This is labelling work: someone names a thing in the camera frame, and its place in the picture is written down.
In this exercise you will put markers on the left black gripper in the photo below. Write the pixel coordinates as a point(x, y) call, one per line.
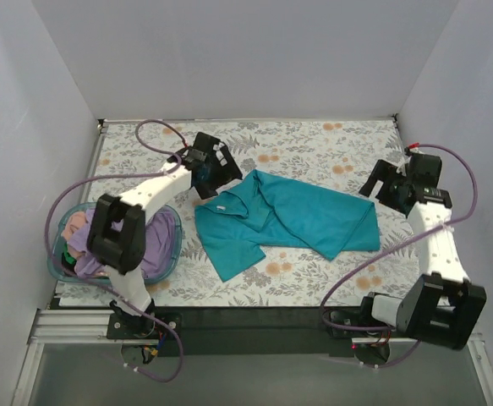
point(219, 165)

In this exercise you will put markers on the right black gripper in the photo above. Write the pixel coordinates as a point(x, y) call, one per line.
point(388, 186)

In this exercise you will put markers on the teal t shirt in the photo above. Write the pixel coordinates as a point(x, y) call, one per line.
point(269, 210)

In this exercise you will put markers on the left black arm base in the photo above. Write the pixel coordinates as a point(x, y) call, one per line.
point(149, 338)

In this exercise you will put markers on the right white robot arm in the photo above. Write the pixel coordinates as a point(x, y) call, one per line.
point(443, 306)

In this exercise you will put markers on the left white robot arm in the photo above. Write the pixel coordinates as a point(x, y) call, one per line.
point(117, 231)

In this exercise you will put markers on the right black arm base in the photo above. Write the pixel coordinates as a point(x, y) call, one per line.
point(369, 347)

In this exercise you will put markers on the lavender t shirt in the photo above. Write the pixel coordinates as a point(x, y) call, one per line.
point(160, 233)

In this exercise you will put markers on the pink garment in basket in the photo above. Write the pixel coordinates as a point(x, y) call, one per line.
point(74, 234)

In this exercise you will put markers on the clear blue plastic basket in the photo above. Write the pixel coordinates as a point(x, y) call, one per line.
point(61, 274)

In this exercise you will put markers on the green black garment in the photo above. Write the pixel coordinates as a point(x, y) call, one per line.
point(68, 261)

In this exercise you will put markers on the aluminium frame rail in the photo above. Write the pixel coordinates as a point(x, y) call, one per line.
point(57, 327)

